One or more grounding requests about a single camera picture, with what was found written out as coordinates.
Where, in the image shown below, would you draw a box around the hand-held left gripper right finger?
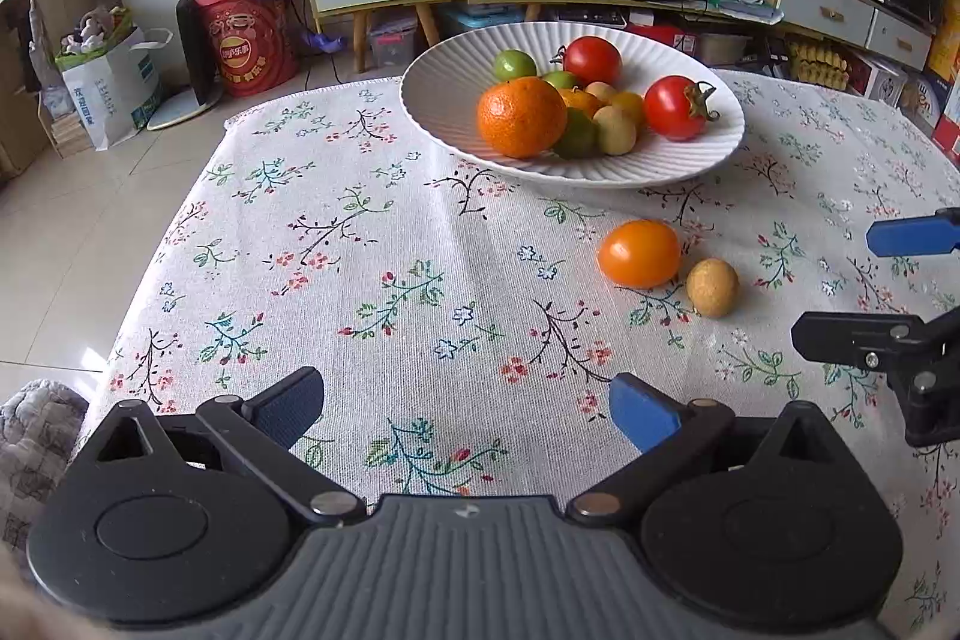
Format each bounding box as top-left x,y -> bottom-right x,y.
566,374 -> 856,522

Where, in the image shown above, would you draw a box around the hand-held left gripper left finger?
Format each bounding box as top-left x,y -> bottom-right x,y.
94,367 -> 367,527

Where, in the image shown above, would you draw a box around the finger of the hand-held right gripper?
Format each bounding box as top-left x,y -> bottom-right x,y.
791,308 -> 960,448
866,209 -> 960,259

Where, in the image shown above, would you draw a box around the orange cherry tomato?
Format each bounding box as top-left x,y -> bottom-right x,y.
598,220 -> 682,289

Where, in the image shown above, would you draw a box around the red tomato with calyx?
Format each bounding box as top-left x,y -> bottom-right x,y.
643,74 -> 721,142

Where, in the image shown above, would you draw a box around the dark green lime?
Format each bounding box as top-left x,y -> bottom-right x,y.
553,107 -> 599,160

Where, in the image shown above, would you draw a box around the small tangerine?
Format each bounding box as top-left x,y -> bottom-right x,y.
562,87 -> 603,120

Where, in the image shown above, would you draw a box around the large tangerine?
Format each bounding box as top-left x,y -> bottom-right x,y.
477,76 -> 569,159

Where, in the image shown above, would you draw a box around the white ribbed plate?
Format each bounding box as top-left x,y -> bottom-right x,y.
400,21 -> 746,189

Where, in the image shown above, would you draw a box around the light green lime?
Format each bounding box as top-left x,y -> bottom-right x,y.
493,49 -> 539,84

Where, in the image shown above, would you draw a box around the yellow red carton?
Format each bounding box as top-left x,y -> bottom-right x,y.
911,0 -> 960,165

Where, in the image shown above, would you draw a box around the white printed box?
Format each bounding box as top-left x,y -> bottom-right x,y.
847,51 -> 908,109

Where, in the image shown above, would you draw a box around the floral tablecloth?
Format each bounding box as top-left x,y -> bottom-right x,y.
75,70 -> 960,640

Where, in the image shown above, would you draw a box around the yellow bottle pack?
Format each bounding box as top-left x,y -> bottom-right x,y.
784,36 -> 852,90

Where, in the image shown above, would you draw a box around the grey knit blanket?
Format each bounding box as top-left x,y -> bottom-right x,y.
0,377 -> 91,543

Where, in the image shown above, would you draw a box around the red box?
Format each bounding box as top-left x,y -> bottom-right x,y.
630,21 -> 698,58

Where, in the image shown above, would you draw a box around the red printed drum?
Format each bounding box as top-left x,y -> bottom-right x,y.
193,0 -> 299,100

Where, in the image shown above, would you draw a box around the white paper bag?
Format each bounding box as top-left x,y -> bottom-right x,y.
56,26 -> 173,152

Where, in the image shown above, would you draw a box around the black upright device white base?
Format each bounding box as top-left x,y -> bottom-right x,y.
146,0 -> 226,131

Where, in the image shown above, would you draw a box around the clear box pink contents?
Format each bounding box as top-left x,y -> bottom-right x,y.
367,14 -> 421,70

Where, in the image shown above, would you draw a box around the clear box black lid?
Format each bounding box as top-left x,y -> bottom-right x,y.
559,6 -> 627,30

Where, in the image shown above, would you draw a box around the grey plush toy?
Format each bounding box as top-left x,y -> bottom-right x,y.
60,6 -> 134,58

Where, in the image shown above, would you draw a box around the clear box blue lid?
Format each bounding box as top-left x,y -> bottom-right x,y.
439,2 -> 526,41

